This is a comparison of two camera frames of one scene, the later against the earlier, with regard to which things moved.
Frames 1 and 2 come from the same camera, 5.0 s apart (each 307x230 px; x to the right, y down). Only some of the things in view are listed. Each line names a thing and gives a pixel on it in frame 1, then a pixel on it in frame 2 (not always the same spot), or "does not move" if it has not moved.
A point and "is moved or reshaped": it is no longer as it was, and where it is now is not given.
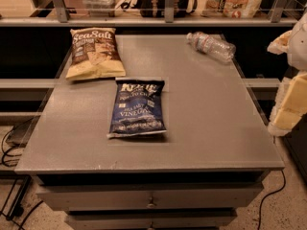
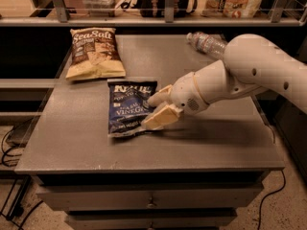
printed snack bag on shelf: [232, 1] does not move
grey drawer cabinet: [210, 162] does not move
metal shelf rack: [276, 19] does not move
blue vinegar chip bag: [138, 107] is moved or reshaped
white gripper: [297, 50] to [186, 94]
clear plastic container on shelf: [101, 2] does not move
